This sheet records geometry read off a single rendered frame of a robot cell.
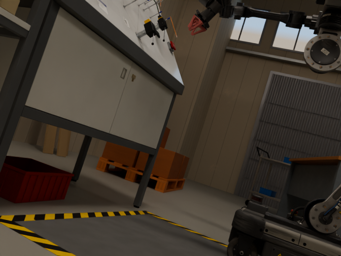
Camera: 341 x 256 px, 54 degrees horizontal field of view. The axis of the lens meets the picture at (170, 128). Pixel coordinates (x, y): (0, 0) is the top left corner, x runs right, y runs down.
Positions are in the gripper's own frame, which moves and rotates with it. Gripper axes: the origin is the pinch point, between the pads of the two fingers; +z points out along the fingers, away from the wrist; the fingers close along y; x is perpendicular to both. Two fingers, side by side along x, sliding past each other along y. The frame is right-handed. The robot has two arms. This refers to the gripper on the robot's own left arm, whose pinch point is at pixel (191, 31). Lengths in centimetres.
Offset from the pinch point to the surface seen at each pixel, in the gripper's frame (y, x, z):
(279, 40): -627, -153, -227
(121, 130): -2, 11, 63
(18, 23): 80, -4, 48
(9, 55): 65, -13, 63
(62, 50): 55, -6, 48
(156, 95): -25.0, 0.1, 38.3
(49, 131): -150, -118, 160
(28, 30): 76, -3, 48
